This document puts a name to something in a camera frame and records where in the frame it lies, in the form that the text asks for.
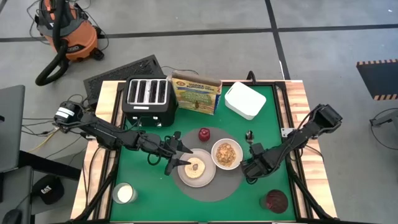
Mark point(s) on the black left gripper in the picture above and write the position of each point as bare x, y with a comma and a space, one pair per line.
155, 146

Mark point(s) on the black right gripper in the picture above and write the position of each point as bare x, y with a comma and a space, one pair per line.
256, 163

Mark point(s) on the white bowl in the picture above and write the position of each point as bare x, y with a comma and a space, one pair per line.
238, 152

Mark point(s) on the toasted bagel half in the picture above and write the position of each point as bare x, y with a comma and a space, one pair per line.
200, 171

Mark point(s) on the red apple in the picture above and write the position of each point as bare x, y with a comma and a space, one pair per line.
204, 134

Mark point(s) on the cereal box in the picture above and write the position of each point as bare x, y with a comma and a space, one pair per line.
194, 96

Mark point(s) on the white plastic bin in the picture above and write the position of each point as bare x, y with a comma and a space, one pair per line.
245, 100

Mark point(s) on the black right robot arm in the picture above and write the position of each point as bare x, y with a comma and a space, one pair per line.
298, 137

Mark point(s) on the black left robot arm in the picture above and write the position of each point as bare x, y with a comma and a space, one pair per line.
102, 132

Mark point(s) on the cereal flakes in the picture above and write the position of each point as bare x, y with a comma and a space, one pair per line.
226, 154

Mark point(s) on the round beige plate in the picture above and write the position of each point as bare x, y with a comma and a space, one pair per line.
209, 180

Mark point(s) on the green table mat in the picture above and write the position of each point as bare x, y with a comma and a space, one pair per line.
149, 186

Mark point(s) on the round grey placemat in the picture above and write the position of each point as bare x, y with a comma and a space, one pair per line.
217, 189

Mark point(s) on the black four-slot toaster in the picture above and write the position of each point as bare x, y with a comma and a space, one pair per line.
149, 113

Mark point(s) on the glass of milk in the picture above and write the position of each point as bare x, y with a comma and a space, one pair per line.
124, 193

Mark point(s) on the light wooden table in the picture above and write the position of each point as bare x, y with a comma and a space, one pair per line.
298, 102

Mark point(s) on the black clamp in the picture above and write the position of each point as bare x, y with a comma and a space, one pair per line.
251, 76

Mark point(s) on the black floor grate mat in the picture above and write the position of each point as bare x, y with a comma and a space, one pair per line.
124, 74

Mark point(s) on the grey stand base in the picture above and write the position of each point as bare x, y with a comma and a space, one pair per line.
385, 119

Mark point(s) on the black cap with logo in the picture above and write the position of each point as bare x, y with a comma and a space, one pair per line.
46, 189

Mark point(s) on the black floor mat striped edge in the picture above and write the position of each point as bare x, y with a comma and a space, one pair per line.
379, 77

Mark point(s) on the orange shop vacuum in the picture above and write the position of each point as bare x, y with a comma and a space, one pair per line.
81, 40

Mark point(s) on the silver mounting bracket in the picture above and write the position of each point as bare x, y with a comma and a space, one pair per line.
287, 132

